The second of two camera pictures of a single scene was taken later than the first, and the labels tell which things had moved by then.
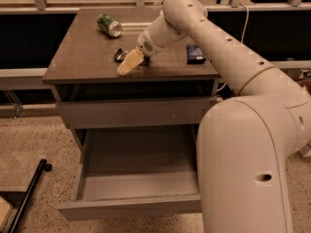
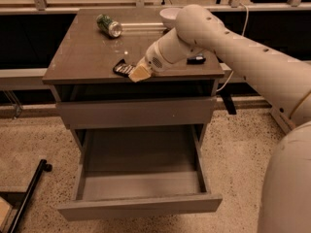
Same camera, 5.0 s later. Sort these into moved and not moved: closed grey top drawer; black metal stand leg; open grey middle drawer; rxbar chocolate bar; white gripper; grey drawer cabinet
Moved: rxbar chocolate bar; white gripper
Not moved: open grey middle drawer; grey drawer cabinet; closed grey top drawer; black metal stand leg
